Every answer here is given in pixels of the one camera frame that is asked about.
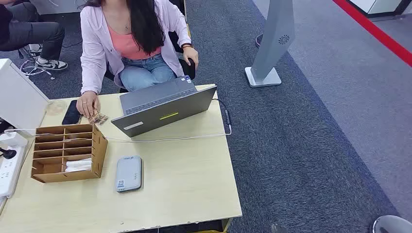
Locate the person's right hand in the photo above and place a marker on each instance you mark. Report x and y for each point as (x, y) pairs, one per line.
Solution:
(86, 103)

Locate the person's left hand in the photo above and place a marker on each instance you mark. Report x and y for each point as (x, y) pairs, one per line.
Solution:
(190, 55)

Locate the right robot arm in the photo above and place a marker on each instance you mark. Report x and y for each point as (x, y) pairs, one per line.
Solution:
(394, 225)

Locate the wooden card organizer box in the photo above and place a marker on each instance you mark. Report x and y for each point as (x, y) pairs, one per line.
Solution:
(99, 151)

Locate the white key card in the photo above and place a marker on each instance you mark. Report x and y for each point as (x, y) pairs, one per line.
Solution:
(78, 163)
(77, 169)

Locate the seated person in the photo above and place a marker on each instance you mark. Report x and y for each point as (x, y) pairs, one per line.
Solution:
(96, 38)

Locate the grey card reader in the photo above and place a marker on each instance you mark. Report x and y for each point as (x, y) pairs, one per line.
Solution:
(128, 173)

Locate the person in dark trousers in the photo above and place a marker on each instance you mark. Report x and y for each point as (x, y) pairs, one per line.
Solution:
(32, 32)

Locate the black office chair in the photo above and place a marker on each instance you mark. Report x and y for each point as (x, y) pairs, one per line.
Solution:
(190, 72)

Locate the black smartphone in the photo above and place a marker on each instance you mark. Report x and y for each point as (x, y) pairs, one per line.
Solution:
(71, 114)

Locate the white monitor box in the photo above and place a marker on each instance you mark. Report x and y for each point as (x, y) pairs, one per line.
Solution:
(19, 96)

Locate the dark round stand base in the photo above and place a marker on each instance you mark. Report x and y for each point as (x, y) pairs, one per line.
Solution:
(258, 41)

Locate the grey laptop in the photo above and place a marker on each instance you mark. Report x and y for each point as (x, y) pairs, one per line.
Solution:
(161, 119)

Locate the white charger plug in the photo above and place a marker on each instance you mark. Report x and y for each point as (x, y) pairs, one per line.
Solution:
(13, 140)

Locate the grey kiosk stand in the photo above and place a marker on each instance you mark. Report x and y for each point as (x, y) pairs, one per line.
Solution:
(273, 38)

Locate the black power plug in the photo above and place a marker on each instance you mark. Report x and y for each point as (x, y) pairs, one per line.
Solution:
(9, 154)

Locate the white power strip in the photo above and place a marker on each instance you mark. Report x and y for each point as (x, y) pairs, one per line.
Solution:
(9, 173)

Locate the yellow floor tape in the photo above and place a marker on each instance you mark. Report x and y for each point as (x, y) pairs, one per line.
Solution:
(206, 231)

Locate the white cabinet with black base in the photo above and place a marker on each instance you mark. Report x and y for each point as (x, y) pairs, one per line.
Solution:
(383, 4)

